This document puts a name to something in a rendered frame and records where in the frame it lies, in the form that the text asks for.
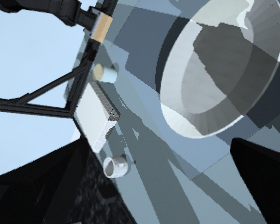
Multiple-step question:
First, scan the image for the pale blue flat mat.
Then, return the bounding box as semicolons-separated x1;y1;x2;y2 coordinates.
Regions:
111;0;280;181

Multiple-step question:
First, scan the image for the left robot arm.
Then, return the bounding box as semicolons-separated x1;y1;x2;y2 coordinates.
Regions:
0;0;97;32

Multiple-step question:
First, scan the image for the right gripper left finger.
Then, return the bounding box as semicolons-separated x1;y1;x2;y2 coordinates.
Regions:
0;138;89;224

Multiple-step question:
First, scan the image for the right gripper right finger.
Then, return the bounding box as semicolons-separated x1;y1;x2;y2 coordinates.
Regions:
230;138;280;224

